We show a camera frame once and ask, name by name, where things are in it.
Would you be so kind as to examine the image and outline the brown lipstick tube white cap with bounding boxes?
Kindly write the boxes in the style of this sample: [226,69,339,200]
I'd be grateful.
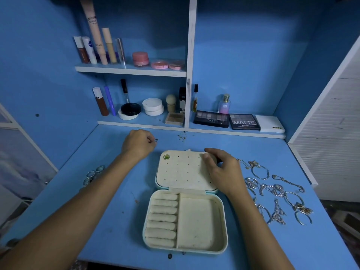
[92,86,110,117]

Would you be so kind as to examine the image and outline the black cosmetic bottle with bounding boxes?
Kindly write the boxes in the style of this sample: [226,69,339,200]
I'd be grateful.
[179,87,187,114]

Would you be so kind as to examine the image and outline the small pink perfume bottle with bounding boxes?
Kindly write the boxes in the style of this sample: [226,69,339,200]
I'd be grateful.
[218,94,231,115]

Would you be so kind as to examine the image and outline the pile of silver rings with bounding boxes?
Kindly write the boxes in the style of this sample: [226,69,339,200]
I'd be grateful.
[82,165,105,187]

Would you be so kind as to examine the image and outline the square brown powder compact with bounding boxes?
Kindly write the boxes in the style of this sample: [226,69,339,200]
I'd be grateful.
[165,112,185,126]

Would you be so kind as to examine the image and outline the person's left hand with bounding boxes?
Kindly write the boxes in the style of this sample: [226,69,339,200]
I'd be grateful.
[121,130,158,162]

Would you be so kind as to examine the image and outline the pink round jar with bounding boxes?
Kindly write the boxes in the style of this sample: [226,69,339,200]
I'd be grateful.
[132,51,150,67]

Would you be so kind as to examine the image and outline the black makeup brush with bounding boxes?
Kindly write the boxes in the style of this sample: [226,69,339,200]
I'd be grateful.
[120,78,130,105]

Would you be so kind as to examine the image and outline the white tube blue label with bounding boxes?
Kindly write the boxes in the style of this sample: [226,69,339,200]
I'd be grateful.
[82,36,99,65]

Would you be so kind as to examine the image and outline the dark eyeshadow palette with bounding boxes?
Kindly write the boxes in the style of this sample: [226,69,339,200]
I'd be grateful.
[193,110,230,129]

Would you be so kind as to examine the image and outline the person's right forearm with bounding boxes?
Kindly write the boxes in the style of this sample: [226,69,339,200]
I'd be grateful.
[228,187,296,270]

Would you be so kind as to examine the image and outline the white slatted cabinet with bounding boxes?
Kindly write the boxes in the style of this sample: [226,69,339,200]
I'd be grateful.
[288,36,360,203]

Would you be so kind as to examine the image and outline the white framed marbled panel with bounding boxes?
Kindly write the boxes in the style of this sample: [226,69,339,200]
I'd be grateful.
[0,103,59,223]

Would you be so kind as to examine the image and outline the tall beige cosmetic tube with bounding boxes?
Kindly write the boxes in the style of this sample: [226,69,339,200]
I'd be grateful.
[79,0,109,66]

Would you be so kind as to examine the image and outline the thin dark cosmetic bottle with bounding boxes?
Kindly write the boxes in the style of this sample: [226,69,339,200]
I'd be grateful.
[192,83,199,113]

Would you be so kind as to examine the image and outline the beige makeup sponge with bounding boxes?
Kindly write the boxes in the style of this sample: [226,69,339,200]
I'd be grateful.
[166,94,177,114]

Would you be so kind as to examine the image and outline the person's right hand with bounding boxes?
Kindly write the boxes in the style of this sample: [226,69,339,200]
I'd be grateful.
[201,148,248,197]

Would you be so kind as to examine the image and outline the cream jewellery box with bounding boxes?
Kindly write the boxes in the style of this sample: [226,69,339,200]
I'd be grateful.
[142,148,229,255]

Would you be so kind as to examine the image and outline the white shelf unit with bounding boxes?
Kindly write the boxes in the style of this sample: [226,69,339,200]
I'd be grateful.
[75,0,287,140]

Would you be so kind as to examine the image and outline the black lettered eyeshadow palette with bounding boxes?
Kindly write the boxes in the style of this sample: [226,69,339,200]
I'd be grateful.
[229,113,261,131]

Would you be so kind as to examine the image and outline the blue cosmetic tube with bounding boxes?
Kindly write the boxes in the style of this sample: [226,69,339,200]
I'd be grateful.
[104,86,117,116]

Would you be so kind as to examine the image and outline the person's left forearm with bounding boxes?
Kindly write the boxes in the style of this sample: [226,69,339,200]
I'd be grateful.
[0,151,138,270]

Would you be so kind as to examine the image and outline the short beige cosmetic tube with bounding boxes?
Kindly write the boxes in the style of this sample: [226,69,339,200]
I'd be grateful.
[102,27,118,64]

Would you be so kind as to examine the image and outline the white round cream jar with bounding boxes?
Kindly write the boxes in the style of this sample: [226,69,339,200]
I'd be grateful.
[142,97,164,116]

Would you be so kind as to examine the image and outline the white flat box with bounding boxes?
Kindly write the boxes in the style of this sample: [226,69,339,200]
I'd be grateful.
[255,114,286,134]

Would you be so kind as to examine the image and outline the white bowl black inside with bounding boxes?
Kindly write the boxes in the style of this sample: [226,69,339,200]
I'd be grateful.
[118,103,143,120]

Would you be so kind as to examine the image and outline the pile of silver bracelets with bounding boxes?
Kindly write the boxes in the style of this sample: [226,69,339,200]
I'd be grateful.
[239,159,314,226]

